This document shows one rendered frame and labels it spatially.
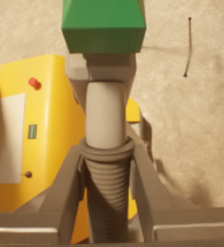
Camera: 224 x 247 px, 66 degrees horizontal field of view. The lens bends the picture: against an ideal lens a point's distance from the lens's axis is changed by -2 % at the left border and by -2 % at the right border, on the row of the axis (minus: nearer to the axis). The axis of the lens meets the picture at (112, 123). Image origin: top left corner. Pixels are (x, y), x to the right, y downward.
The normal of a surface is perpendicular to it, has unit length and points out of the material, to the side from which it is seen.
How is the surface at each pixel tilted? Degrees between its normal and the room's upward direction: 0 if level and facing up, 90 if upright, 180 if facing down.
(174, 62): 0
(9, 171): 0
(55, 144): 45
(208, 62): 0
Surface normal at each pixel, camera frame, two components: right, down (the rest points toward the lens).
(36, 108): -0.26, -0.23
